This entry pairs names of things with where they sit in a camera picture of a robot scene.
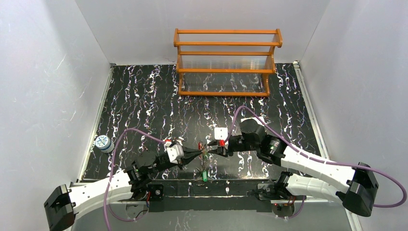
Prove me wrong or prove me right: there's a white black flat box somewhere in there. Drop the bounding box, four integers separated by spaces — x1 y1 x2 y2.
241 116 265 125

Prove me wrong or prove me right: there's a small blue white jar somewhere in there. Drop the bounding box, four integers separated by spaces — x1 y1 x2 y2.
94 135 115 154

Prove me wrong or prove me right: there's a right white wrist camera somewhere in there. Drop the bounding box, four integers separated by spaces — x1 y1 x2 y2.
213 128 228 148

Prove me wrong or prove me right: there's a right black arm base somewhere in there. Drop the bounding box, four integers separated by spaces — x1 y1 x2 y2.
247 182 306 220

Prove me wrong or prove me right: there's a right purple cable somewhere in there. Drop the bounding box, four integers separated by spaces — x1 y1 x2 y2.
223 105 408 220

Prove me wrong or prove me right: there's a green tag key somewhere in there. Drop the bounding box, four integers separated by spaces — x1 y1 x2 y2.
201 170 208 182

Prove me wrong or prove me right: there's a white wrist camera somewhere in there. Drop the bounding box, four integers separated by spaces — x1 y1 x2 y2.
164 137 184 164
213 128 228 148

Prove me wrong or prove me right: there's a metal keyring with red handle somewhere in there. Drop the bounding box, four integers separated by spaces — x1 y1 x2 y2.
198 141 210 173

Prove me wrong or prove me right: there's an orange wooden shelf rack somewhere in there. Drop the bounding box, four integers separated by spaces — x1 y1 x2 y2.
173 28 283 97

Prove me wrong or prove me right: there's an aluminium front rail frame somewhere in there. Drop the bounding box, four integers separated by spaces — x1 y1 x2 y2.
59 180 363 231

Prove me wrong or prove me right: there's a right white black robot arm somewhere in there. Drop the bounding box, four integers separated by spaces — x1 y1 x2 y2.
208 118 379 217

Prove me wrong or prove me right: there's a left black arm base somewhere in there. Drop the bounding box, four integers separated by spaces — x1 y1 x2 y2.
132 183 164 202

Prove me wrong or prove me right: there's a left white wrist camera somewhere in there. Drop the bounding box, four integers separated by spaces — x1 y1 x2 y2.
164 137 184 164

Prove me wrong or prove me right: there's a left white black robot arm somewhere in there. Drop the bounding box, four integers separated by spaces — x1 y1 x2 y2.
44 144 204 231

